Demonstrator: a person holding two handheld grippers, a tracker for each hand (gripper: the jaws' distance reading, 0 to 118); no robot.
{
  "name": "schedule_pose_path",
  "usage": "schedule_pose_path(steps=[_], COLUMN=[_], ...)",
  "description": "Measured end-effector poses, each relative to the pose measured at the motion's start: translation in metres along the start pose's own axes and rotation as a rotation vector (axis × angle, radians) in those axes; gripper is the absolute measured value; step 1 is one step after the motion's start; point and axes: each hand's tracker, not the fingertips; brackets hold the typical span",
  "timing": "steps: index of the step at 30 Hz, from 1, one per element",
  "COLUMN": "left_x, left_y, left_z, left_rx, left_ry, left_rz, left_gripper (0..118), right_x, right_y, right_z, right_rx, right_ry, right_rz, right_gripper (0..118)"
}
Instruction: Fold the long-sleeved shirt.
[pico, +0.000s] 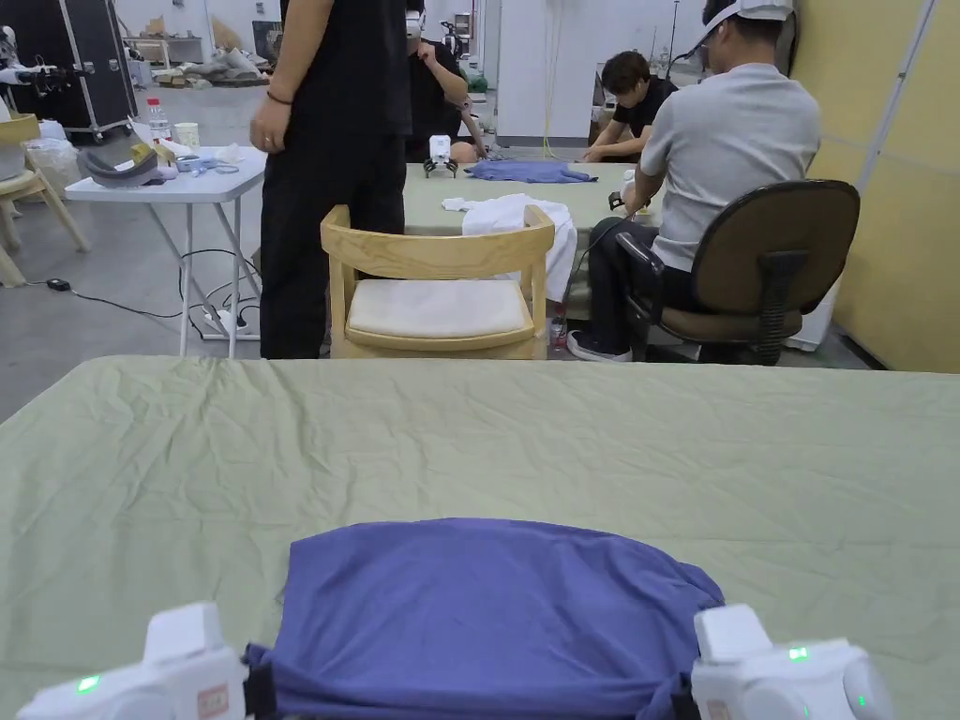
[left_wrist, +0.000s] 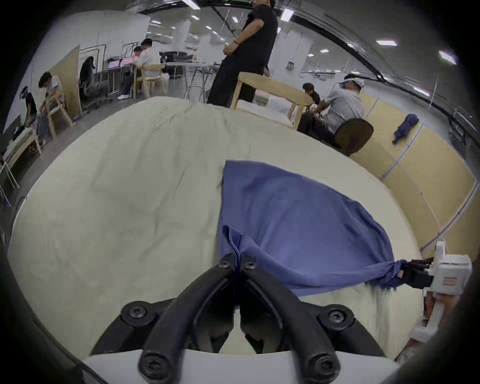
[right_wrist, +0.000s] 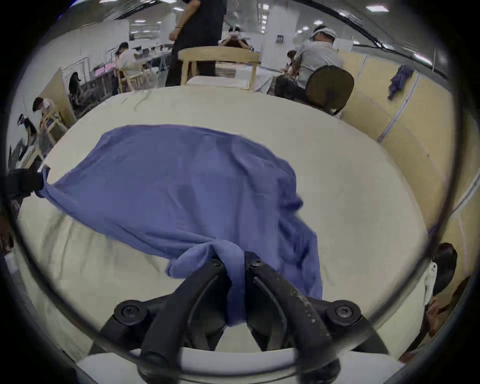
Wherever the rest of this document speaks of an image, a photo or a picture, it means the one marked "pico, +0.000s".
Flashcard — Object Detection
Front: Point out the white robot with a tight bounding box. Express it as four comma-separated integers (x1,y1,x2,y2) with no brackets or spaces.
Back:
0,24,78,102

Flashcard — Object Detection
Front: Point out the black and brown office chair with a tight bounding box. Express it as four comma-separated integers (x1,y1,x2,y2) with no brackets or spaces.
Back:
616,179,863,368

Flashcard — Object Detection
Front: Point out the wooden chair with white cushion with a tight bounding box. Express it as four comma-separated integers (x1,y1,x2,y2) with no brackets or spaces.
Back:
320,203,557,361

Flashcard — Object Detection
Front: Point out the spare hand-held gripper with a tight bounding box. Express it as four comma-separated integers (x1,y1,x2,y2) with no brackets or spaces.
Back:
423,134,461,182

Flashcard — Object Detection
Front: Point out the black flight case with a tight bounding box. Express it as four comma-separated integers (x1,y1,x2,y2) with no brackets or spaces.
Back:
6,0,141,145

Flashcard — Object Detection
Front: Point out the blue garment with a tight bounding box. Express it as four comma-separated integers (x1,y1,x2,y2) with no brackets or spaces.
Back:
465,159,600,186

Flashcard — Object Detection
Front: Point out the light wooden chair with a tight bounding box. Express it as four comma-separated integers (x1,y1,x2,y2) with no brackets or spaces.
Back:
0,112,92,289

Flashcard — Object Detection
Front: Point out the dark blue shirt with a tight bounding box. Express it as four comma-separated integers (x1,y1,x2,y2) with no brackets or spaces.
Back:
243,517,728,720

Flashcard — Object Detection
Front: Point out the white cloth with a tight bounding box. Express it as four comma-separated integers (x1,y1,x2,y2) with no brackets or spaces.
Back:
442,192,578,303

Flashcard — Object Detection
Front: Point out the white folding table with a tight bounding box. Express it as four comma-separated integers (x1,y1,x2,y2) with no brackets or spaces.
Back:
64,97,268,360

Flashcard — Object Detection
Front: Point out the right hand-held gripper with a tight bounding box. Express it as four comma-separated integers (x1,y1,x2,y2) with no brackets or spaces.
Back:
670,606,895,720

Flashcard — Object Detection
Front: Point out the low table with green sheet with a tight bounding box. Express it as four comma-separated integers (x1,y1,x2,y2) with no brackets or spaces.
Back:
403,158,663,305

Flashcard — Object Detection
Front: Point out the bed with pale green sheet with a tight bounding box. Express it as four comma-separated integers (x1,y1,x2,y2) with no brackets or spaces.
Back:
0,355,960,720

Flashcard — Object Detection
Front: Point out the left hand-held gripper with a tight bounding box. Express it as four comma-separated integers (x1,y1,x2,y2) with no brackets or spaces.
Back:
14,599,278,720

